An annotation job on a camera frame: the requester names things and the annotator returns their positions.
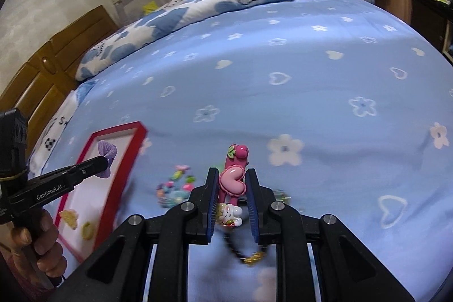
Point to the white pillow with football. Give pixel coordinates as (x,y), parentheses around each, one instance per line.
(51,134)

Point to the wooden headboard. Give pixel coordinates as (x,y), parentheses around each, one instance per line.
(43,82)

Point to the pink flamingo hair clip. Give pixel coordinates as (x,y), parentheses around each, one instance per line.
(232,186)

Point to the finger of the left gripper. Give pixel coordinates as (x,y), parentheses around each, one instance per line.
(86,169)

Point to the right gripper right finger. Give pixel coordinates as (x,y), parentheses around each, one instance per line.
(265,221)

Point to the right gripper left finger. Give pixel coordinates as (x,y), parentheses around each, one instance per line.
(205,197)

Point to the red jewelry tray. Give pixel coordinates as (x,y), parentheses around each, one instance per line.
(96,200)

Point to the left hand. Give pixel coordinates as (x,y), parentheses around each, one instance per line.
(32,258)

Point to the light blue floral bedsheet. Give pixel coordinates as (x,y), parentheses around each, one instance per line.
(345,109)

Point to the purple bow hair clip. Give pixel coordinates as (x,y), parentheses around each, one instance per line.
(109,152)

